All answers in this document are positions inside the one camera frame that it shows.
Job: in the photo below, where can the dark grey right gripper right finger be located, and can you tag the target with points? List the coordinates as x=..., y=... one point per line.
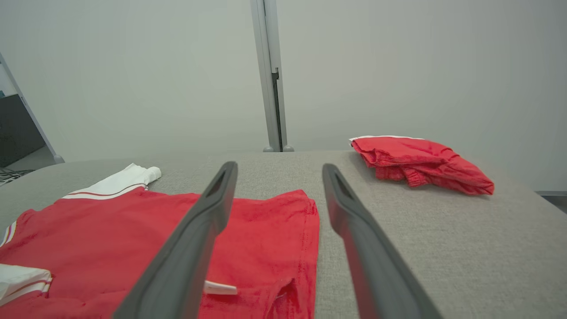
x=376, y=266

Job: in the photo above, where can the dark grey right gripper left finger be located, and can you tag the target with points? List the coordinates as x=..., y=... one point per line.
x=186, y=257

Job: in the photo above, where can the red basketball jersey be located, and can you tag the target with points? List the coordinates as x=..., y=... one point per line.
x=110, y=239

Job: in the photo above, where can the red shorts with white stripe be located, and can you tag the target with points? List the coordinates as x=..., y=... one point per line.
x=421, y=164

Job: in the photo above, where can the dark cabinet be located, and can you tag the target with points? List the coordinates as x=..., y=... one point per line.
x=15, y=128

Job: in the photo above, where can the grey partition base rail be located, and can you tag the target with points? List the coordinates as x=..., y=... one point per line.
x=551, y=193

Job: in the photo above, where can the grey metal frame leg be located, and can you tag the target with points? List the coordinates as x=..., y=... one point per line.
x=31, y=119

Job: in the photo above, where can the grey partition post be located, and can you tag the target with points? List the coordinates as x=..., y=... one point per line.
x=268, y=66

